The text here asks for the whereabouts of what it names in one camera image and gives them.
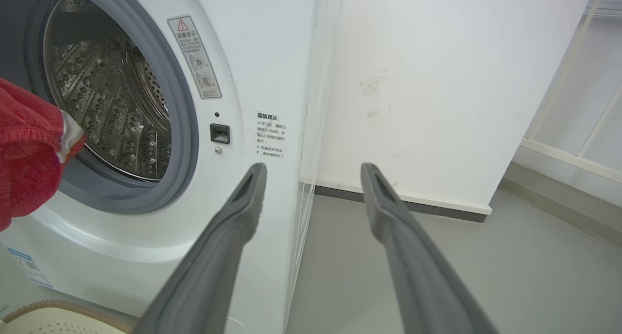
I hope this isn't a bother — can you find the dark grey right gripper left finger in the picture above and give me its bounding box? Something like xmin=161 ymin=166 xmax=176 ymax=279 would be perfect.
xmin=133 ymin=162 xmax=268 ymax=334

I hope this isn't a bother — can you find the white front-load washing machine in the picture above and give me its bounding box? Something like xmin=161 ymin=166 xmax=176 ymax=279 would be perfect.
xmin=0 ymin=0 xmax=344 ymax=334

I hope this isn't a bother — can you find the grey warning sticker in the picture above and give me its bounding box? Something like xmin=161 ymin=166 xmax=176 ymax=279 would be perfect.
xmin=168 ymin=16 xmax=223 ymax=100

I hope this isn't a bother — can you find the blue energy label sticker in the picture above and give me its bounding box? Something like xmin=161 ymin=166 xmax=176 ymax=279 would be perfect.
xmin=7 ymin=247 xmax=52 ymax=288

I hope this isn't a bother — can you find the beige plastic laundry basket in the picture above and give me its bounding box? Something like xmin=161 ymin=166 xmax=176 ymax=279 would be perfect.
xmin=0 ymin=299 xmax=137 ymax=334

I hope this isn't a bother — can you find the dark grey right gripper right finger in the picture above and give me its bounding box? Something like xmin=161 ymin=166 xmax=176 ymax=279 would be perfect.
xmin=360 ymin=163 xmax=499 ymax=334

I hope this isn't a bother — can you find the red knit garment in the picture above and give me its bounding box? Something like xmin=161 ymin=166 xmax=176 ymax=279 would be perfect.
xmin=0 ymin=78 xmax=87 ymax=231

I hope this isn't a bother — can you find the white window frame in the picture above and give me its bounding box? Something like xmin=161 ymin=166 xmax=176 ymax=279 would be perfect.
xmin=520 ymin=0 xmax=622 ymax=184

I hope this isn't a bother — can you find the black door latch socket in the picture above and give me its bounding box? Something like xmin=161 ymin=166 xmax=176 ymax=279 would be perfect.
xmin=210 ymin=123 xmax=231 ymax=144

